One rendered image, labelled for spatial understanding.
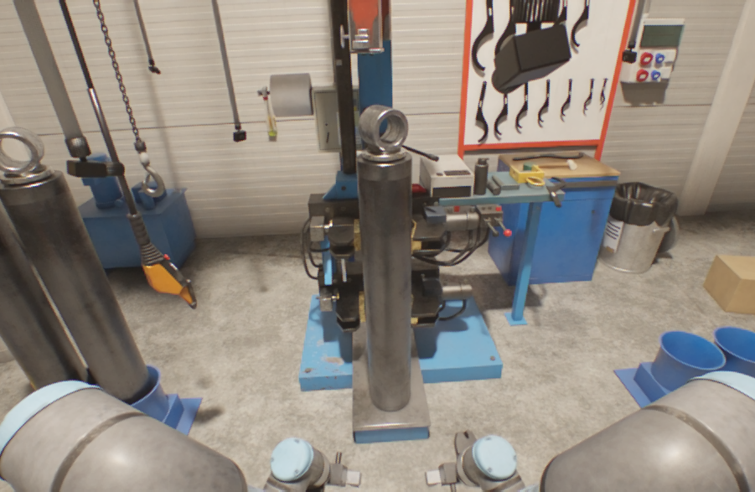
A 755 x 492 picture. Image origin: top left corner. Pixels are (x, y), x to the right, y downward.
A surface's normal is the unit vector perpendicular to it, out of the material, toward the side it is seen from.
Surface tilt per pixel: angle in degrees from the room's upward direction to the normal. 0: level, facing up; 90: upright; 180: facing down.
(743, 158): 90
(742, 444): 25
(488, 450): 19
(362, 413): 0
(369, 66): 90
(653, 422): 31
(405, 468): 0
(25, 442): 35
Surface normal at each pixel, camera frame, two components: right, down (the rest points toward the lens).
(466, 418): -0.04, -0.88
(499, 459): 0.10, -0.68
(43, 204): 0.72, 0.31
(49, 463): -0.27, -0.46
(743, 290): -0.22, 0.48
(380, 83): 0.05, 0.48
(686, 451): -0.27, -0.72
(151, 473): 0.55, -0.60
